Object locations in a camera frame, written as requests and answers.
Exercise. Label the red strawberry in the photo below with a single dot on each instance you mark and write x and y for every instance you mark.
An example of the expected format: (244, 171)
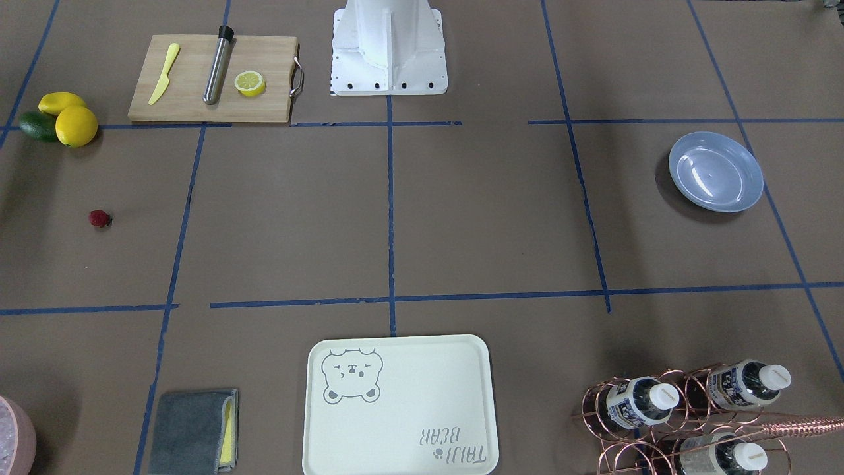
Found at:
(100, 219)

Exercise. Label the green avocado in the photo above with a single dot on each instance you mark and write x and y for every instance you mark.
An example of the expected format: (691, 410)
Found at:
(38, 125)

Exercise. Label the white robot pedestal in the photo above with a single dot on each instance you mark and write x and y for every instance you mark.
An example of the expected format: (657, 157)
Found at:
(388, 48)

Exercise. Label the blue plate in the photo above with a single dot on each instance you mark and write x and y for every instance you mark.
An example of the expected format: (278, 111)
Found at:
(715, 172)

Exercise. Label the pink bowl of ice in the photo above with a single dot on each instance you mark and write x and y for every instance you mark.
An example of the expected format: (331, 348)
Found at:
(18, 439)

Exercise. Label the yellow plastic knife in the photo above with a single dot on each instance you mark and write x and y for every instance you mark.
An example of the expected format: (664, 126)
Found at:
(163, 82)

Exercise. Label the cream bear tray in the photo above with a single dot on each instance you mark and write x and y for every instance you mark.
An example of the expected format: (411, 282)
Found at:
(400, 405)

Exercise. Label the bottle white cap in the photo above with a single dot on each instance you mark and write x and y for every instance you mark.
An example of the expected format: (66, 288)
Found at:
(747, 384)
(637, 403)
(720, 453)

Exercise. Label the steel cylinder black cap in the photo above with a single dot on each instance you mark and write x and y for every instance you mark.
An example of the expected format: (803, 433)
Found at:
(219, 66)

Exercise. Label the bottle white cap lower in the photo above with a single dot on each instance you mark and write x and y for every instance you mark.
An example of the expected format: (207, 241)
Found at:
(720, 453)

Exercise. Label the copper wire bottle rack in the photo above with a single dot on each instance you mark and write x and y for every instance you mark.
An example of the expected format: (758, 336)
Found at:
(649, 448)

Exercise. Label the grey cloth with yellow sponge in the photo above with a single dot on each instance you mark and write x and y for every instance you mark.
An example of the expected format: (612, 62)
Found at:
(196, 432)

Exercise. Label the lemon half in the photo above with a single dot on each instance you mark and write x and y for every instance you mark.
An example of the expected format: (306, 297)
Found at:
(250, 83)

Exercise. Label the yellow lemon upper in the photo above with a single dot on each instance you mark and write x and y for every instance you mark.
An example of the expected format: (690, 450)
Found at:
(56, 102)

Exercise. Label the yellow lemon round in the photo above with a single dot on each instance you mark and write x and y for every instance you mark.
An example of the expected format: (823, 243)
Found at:
(76, 126)

